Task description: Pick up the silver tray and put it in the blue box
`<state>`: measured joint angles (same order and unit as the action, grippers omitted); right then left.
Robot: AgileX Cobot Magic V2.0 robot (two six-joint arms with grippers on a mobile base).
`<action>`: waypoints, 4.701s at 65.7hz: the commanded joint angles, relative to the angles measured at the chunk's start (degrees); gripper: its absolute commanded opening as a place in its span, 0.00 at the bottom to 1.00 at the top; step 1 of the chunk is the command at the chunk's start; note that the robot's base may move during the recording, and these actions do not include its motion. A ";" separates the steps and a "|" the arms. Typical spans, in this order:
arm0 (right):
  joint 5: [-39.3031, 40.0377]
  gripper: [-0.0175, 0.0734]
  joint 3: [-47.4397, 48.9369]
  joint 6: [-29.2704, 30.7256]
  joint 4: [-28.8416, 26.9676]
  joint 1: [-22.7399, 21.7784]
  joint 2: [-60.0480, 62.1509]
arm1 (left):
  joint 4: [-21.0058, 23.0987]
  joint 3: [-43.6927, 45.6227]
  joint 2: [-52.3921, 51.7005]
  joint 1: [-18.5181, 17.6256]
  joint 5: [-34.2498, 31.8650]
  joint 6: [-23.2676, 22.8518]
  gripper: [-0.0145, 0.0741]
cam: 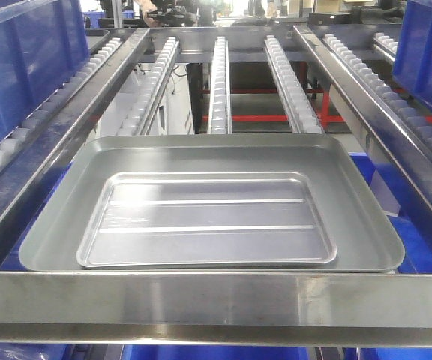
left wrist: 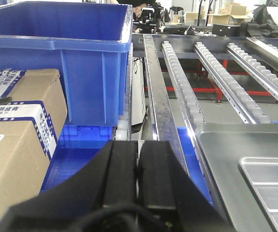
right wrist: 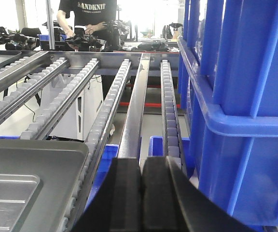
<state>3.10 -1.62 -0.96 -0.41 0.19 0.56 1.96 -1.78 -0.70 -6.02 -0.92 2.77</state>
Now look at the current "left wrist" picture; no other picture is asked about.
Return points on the blue plastic bin upper left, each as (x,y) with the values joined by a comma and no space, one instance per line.
(87,42)

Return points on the small ribbed silver tray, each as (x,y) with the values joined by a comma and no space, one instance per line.
(261,174)

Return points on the large silver base tray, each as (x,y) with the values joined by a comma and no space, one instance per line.
(222,147)

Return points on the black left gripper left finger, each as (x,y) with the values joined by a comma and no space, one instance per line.
(101,195)

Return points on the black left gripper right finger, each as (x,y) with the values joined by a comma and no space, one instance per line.
(172,198)

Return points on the background cardboard boxes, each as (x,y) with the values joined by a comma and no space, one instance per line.
(210,12)

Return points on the brown cardboard box with labels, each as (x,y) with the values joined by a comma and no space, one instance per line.
(32,115)

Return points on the blue plastic bin lower left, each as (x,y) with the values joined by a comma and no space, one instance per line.
(77,145)

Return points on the blue plastic bin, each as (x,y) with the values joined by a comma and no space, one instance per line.
(77,145)
(87,42)

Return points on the roller conveyor rail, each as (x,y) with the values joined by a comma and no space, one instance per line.
(188,101)
(259,72)
(246,108)

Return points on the red steel frame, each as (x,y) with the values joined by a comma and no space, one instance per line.
(206,89)

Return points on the black equipment case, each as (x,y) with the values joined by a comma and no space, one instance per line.
(226,30)

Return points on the steel rack divider bar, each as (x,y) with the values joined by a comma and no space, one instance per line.
(164,128)

